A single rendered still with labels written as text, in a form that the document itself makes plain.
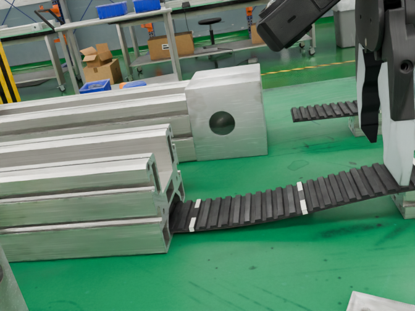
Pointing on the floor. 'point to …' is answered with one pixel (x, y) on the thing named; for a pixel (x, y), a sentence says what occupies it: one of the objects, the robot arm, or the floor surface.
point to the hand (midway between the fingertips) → (377, 150)
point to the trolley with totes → (108, 12)
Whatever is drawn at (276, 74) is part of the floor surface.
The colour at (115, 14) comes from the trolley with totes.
